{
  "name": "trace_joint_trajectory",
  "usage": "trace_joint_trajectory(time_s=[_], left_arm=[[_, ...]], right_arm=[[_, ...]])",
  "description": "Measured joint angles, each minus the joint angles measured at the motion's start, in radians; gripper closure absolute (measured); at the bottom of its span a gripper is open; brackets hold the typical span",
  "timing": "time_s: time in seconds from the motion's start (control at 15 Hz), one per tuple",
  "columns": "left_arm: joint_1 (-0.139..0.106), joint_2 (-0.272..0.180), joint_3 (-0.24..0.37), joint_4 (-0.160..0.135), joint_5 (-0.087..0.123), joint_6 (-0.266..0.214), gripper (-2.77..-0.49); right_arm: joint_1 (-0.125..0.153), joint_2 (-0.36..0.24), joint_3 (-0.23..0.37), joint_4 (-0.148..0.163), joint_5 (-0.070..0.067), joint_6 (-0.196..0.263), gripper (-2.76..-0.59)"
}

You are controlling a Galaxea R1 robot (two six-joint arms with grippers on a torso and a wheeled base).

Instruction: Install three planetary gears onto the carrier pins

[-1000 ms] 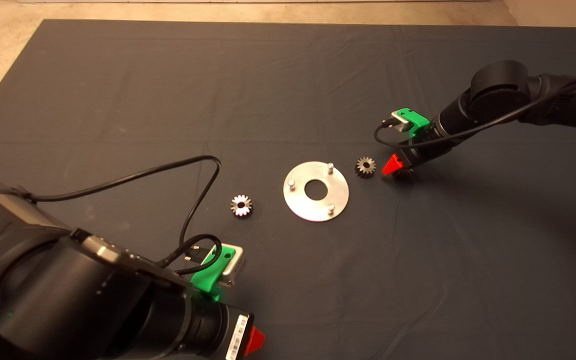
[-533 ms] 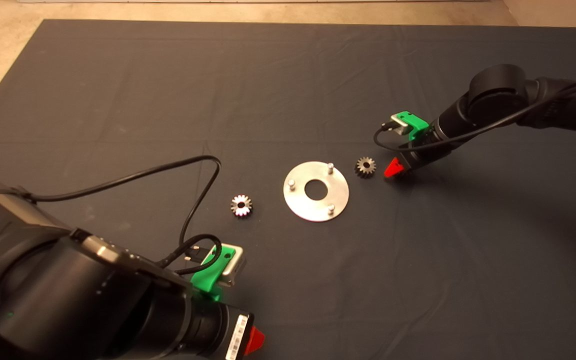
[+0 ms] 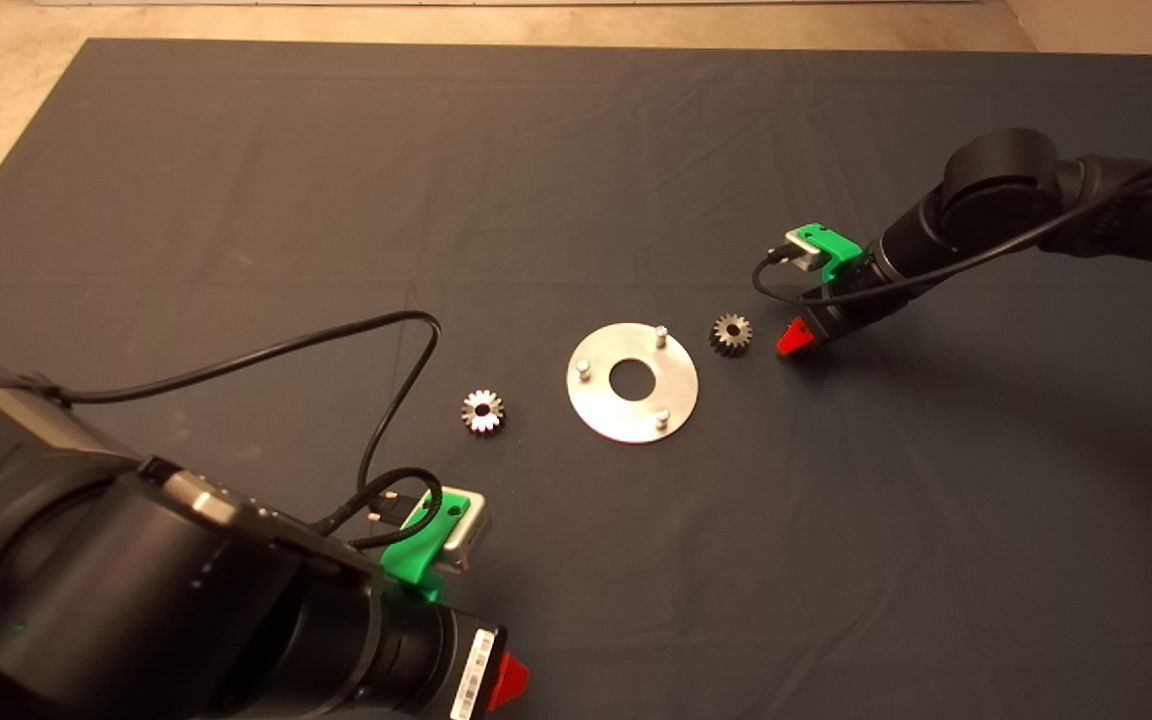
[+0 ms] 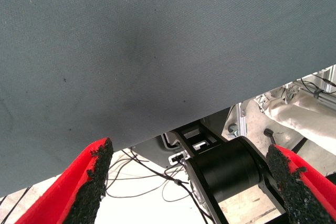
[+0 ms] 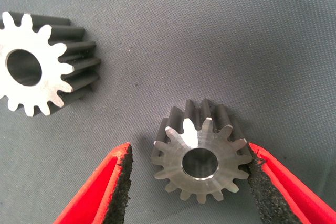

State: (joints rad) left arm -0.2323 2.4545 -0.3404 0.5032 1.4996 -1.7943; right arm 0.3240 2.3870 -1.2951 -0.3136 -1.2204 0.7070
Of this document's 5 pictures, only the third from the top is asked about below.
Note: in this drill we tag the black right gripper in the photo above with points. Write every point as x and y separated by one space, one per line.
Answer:
856 300

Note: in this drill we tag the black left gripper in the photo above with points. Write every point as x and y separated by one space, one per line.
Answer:
436 660

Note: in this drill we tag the small steel planetary gear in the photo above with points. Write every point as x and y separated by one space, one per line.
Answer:
731 334
483 411

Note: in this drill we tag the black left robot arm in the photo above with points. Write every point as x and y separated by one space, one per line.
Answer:
136 580

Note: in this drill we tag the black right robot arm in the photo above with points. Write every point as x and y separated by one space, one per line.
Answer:
996 180

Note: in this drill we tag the round metal carrier plate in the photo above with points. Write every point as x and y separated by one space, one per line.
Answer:
601 415

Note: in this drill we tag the dark grey table cloth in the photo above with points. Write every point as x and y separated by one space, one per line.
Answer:
576 150

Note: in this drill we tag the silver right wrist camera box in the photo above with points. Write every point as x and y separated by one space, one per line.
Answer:
804 252

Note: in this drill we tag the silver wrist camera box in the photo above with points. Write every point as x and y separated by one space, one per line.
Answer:
471 530
804 252

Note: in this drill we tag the green right camera mount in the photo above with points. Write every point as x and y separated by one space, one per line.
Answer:
836 245

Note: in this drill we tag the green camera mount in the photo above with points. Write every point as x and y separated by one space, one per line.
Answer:
416 555
836 245

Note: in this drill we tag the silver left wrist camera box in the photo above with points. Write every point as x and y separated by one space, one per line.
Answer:
471 530

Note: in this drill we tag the green left camera mount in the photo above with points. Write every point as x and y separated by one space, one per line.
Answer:
416 555

